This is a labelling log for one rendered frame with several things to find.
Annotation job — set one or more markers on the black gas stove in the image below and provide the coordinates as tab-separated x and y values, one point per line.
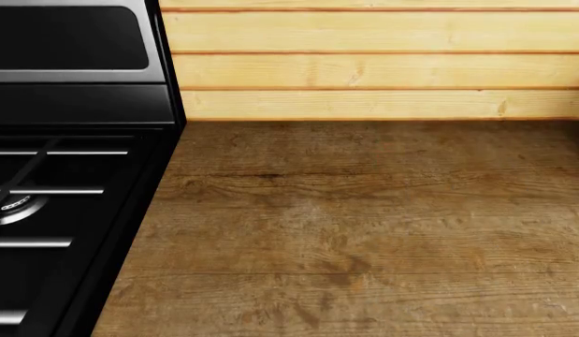
83	105

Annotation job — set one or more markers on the black stove grate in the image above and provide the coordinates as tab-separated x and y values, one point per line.
50	153

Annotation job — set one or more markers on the silver gas burner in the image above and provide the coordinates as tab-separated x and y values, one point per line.
17	208

